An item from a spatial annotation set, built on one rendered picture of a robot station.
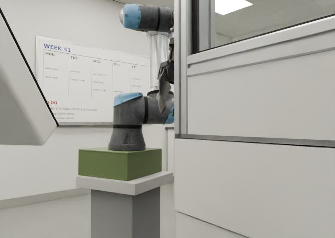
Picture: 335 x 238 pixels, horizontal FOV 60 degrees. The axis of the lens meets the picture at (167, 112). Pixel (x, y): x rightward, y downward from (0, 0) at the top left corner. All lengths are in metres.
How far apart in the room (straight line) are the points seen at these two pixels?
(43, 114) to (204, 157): 0.26
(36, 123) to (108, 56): 3.97
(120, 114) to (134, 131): 0.09
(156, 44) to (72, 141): 2.96
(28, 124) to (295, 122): 0.35
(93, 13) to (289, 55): 4.15
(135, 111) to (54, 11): 3.21
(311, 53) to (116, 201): 0.89
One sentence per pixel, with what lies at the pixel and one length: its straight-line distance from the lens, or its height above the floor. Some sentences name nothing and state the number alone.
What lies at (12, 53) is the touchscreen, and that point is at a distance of 0.42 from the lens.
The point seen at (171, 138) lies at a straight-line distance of 4.85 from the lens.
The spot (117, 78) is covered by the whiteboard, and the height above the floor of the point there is 1.63.
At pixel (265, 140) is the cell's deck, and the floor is 0.94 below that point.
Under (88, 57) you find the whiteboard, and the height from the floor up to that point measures 1.89.
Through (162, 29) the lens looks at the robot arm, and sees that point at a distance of 0.96.
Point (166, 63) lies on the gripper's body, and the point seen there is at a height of 1.14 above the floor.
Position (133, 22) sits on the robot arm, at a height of 1.28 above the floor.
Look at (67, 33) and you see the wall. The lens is 4.21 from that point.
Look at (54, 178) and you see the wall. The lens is 4.05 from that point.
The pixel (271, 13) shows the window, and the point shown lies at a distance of 0.47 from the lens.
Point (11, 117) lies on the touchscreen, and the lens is 0.45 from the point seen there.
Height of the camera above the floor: 0.96
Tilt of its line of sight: 2 degrees up
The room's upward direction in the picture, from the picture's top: straight up
